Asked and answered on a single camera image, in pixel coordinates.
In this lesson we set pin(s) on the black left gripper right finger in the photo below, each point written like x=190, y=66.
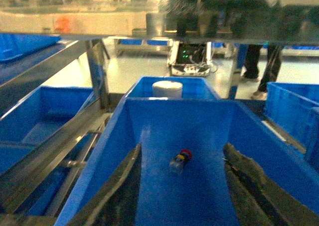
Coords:
x=257, y=199

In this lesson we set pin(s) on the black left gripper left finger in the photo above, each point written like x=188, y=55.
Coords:
x=115, y=204

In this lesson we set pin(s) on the red mushroom push button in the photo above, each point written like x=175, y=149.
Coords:
x=178, y=163

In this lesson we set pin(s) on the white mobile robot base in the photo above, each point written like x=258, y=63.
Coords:
x=190, y=59

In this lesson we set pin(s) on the large blue bin left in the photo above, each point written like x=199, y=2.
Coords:
x=199, y=196

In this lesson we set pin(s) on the large blue bin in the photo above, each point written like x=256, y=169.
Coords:
x=295, y=108
x=199, y=196

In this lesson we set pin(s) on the large blue bin right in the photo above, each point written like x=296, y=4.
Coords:
x=295, y=108

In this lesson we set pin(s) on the blue bin far left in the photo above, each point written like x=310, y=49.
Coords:
x=36, y=118

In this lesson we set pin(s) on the blue bin with white jar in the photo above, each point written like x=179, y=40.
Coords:
x=193, y=88

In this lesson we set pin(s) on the steel shelf upright post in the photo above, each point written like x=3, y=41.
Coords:
x=97, y=56

